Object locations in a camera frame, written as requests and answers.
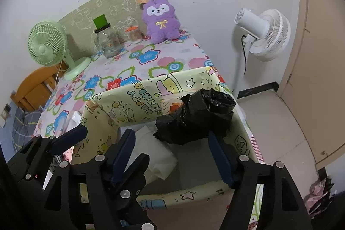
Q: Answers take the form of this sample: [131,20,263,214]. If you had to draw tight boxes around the black fan cable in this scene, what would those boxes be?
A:
[241,34,250,75]

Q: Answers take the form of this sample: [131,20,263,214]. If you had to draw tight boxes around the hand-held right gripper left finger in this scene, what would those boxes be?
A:
[44,128,136,230]

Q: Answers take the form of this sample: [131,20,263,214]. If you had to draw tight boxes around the pink printed bag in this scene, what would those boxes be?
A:
[304,177,335,220]

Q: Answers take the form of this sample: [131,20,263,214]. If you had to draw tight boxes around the small jar with orange lid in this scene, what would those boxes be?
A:
[125,26,143,44]

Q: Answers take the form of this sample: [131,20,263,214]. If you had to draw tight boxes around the black plastic bag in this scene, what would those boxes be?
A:
[152,88,237,145]

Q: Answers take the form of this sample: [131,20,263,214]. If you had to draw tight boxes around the white fan cord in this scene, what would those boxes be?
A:
[55,60,68,88]

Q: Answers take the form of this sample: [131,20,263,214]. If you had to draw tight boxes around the green desk fan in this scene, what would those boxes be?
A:
[28,20,91,81]

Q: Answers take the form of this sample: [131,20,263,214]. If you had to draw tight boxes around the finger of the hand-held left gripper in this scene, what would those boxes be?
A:
[51,125,89,156]
[116,154,155,230]

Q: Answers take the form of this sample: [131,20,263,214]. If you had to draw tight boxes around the glass jar with green lid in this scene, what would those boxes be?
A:
[93,14,122,59]

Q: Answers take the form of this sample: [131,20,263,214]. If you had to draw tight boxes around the green printed board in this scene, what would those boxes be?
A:
[58,0,147,39]

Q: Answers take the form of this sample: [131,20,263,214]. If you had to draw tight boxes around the yellow printed storage box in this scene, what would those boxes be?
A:
[71,66,259,205]

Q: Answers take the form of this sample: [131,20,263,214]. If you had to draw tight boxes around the beige door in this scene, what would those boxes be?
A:
[278,0,345,166]

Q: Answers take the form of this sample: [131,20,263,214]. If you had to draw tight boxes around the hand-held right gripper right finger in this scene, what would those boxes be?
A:
[207,131,313,230]

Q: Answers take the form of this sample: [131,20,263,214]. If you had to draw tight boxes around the grey plaid pillow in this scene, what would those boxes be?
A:
[11,106,44,152]

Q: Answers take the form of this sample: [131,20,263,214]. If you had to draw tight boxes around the white standing fan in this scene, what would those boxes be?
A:
[232,8,292,98]

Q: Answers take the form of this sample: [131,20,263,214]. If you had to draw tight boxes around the wooden bed headboard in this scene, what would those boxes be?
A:
[10,64,66,112]

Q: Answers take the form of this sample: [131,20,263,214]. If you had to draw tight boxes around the wall socket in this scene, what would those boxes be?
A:
[1,103,11,120]

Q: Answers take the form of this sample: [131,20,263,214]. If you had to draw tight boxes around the purple plush bunny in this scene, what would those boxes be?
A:
[137,0,182,44]

